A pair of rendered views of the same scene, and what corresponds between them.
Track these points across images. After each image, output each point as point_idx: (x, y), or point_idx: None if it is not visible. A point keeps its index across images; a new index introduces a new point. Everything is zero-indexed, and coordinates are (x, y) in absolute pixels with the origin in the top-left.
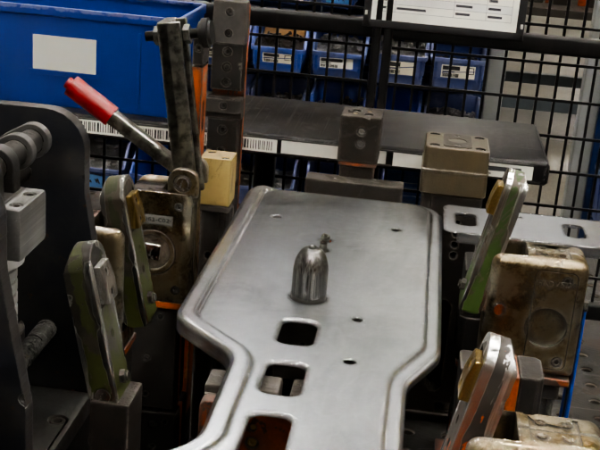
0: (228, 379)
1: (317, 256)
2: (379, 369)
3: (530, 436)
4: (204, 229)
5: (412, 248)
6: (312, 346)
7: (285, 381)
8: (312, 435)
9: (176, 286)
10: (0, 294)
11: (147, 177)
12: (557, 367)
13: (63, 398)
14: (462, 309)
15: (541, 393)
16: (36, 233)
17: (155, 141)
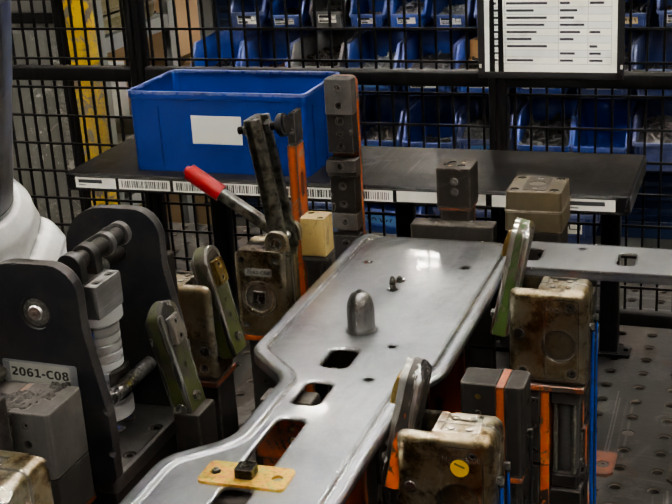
0: (270, 394)
1: (361, 298)
2: (388, 384)
3: (443, 427)
4: (309, 276)
5: (469, 284)
6: (346, 369)
7: None
8: (315, 432)
9: None
10: (84, 342)
11: (255, 238)
12: (573, 378)
13: (164, 412)
14: (492, 333)
15: (523, 399)
16: (113, 300)
17: (255, 210)
